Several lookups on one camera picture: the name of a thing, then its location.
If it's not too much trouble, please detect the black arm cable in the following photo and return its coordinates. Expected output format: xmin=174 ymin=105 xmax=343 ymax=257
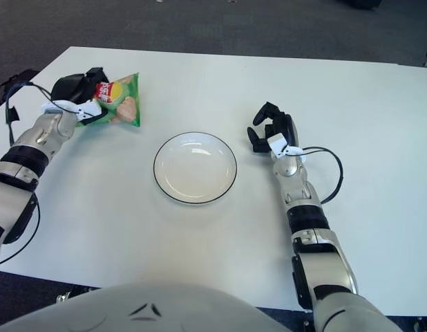
xmin=0 ymin=81 xmax=79 ymax=266
xmin=299 ymin=147 xmax=344 ymax=205

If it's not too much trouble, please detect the grey robot torso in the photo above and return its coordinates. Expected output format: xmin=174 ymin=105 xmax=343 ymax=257
xmin=0 ymin=282 xmax=294 ymax=332

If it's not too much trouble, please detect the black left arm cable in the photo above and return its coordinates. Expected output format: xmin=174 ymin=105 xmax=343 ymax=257
xmin=0 ymin=81 xmax=79 ymax=266

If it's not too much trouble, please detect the black bag on floor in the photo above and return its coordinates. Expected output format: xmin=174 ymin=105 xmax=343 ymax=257
xmin=0 ymin=68 xmax=40 ymax=103

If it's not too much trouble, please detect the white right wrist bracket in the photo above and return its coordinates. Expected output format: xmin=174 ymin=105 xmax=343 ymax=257
xmin=267 ymin=134 xmax=306 ymax=162

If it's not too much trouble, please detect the white plate with black rim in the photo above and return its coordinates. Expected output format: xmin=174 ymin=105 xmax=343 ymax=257
xmin=153 ymin=131 xmax=238 ymax=205

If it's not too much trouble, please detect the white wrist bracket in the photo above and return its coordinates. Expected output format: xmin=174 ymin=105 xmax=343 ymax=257
xmin=40 ymin=98 xmax=109 ymax=122
xmin=267 ymin=134 xmax=306 ymax=162

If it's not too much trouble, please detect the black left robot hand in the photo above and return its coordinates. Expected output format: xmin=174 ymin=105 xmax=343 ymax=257
xmin=50 ymin=67 xmax=109 ymax=104

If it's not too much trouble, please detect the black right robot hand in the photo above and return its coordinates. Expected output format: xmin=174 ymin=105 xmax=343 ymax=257
xmin=247 ymin=101 xmax=299 ymax=154

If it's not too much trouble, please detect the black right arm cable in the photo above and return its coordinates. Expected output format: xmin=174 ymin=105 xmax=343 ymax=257
xmin=299 ymin=147 xmax=344 ymax=205

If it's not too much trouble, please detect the green potato chip bag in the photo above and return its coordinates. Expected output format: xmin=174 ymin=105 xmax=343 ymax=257
xmin=75 ymin=71 xmax=142 ymax=129

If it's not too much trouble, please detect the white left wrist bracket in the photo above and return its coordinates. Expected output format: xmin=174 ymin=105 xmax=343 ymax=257
xmin=40 ymin=98 xmax=109 ymax=122

